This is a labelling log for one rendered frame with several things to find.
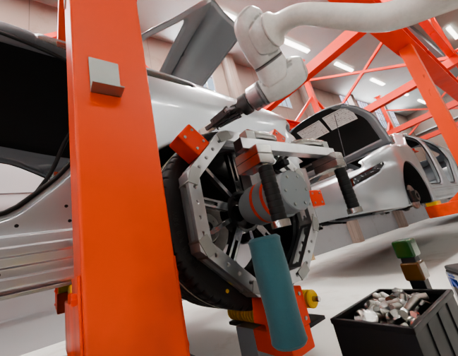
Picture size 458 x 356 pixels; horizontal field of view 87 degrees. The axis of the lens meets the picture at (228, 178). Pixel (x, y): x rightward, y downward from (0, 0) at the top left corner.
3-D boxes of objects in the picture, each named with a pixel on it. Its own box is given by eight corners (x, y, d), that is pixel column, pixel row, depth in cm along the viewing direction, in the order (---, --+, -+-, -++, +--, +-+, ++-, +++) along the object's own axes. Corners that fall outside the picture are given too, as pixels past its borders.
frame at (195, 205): (319, 268, 96) (281, 145, 111) (334, 267, 91) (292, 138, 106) (200, 316, 63) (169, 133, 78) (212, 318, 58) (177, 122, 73)
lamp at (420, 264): (411, 277, 58) (404, 260, 59) (431, 276, 55) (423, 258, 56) (405, 281, 55) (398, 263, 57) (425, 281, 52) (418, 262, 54)
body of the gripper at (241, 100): (250, 107, 83) (229, 121, 87) (258, 111, 91) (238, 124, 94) (241, 89, 84) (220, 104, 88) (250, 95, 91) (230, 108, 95)
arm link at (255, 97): (272, 106, 88) (259, 114, 91) (262, 84, 89) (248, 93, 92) (266, 100, 80) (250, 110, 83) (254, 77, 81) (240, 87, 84)
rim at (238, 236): (245, 303, 100) (267, 201, 129) (287, 306, 83) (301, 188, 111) (135, 253, 83) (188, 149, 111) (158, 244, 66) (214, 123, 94)
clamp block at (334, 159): (323, 175, 85) (318, 162, 87) (346, 165, 79) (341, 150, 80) (315, 175, 82) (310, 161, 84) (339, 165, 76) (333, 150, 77)
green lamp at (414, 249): (403, 256, 59) (396, 239, 60) (421, 253, 56) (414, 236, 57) (396, 259, 57) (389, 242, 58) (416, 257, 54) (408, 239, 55)
